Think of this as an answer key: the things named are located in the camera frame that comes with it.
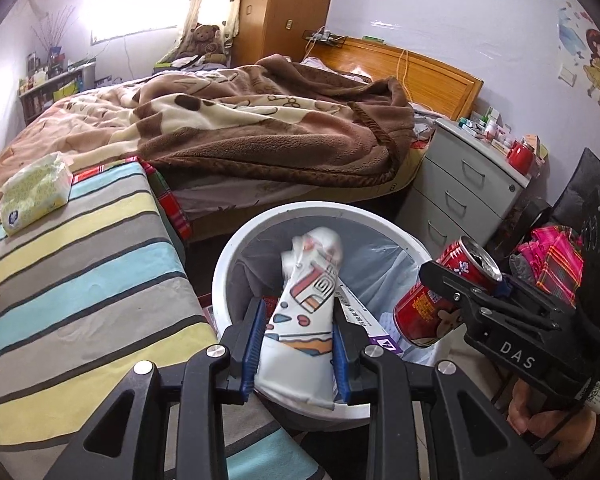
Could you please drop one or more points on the brown plush blanket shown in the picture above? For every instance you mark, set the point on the brown plush blanket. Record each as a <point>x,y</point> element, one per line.
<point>260,130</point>

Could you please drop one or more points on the yellow-green tissue pack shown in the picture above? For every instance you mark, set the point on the yellow-green tissue pack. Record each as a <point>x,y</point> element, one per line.
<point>35,195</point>

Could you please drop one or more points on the pink plaid cloth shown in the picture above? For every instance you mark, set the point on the pink plaid cloth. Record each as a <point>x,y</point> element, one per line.
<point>555,260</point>

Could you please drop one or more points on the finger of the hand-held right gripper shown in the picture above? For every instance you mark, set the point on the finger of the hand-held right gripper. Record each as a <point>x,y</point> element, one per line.
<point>455,290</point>
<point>506,288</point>

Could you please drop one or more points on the wooden bed headboard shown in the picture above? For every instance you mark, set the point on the wooden bed headboard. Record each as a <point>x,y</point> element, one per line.
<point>430,72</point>

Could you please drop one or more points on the wooden wardrobe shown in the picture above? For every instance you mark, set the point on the wooden wardrobe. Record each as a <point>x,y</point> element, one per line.
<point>285,5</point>

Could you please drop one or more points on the white printed packet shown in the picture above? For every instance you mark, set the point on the white printed packet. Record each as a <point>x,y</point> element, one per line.
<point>300,340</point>

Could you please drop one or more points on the grey nightstand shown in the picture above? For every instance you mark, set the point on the grey nightstand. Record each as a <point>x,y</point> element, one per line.
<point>460,185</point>

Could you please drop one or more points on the person's right hand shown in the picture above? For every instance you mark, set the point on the person's right hand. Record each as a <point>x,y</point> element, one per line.
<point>525,405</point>

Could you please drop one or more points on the red drink can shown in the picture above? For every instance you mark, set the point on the red drink can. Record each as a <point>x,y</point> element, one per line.
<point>420,310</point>

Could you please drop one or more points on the brown teddy bear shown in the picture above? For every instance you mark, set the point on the brown teddy bear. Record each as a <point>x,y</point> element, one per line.
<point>205,40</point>

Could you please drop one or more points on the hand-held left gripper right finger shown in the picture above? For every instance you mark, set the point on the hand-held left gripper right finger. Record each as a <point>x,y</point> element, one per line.
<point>341,355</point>

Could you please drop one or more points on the window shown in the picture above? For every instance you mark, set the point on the window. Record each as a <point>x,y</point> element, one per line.
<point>130,10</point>

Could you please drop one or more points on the cluttered shelf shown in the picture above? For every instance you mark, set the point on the cluttered shelf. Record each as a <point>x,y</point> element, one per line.
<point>55,90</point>

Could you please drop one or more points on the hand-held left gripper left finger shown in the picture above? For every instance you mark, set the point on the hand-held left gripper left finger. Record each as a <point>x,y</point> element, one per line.
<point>252,347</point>

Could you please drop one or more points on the white medicine box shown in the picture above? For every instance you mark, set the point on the white medicine box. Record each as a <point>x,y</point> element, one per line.
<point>357,310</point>

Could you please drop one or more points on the black chair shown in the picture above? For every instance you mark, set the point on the black chair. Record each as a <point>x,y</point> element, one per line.
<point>577,180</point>

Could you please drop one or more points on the cartoon wall sticker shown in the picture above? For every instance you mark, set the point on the cartoon wall sticker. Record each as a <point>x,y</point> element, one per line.
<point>597,65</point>

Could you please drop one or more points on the red jar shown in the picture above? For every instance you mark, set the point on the red jar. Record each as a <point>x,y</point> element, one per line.
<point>521,160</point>

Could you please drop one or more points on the dried branches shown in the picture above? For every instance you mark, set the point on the dried branches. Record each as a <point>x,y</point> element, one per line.
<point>55,30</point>

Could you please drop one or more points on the white trash bin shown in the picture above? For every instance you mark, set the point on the white trash bin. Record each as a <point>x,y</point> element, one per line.
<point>225,270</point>

